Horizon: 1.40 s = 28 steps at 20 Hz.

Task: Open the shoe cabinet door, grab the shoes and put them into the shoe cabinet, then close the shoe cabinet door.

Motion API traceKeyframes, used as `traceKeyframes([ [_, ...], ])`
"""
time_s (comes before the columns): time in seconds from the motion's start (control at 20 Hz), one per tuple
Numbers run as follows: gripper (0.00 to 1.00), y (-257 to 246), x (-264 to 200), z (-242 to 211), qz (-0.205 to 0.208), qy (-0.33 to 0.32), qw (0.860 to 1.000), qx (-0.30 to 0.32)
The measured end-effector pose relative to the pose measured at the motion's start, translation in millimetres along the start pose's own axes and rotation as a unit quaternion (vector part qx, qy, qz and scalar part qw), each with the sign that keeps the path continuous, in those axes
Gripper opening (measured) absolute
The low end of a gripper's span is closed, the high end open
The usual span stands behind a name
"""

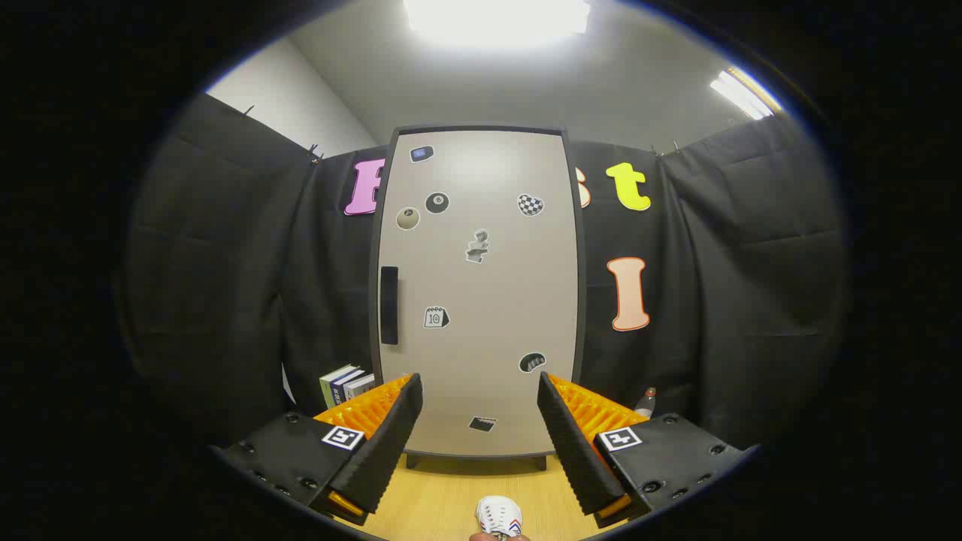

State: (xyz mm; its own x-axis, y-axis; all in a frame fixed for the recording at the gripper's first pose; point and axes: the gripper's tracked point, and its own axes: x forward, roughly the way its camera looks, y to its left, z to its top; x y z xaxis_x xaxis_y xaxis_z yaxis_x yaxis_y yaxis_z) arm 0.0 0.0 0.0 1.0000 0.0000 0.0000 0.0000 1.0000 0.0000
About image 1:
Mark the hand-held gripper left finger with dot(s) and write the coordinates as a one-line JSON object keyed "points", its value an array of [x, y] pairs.
{"points": [[391, 443]]}

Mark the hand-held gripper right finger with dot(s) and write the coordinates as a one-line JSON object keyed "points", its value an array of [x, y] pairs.
{"points": [[575, 451]]}

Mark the white canvas shoe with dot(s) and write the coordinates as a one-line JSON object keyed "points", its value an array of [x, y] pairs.
{"points": [[497, 515]]}

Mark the dark grey shoe cabinet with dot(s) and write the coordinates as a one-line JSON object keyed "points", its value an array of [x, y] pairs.
{"points": [[582, 300]]}

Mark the grey shoe cabinet door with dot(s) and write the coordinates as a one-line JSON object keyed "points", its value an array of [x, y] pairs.
{"points": [[488, 315]]}

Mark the white grey book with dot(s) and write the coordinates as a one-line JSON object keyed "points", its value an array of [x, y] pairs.
{"points": [[359, 385]]}

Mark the dark blue book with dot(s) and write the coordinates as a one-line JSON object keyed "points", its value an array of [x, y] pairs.
{"points": [[340, 387]]}

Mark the clear bottle with red label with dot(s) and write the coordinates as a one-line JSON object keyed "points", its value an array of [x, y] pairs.
{"points": [[645, 406]]}

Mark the green and white book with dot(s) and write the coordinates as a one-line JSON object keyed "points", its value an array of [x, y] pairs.
{"points": [[328, 387]]}

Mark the black backdrop cloth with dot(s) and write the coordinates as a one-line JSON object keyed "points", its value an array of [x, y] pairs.
{"points": [[225, 263]]}

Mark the ceiling tube light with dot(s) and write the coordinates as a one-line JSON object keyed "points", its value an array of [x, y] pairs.
{"points": [[740, 94]]}

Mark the ceiling light panel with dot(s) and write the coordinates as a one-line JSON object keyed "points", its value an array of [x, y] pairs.
{"points": [[496, 19]]}

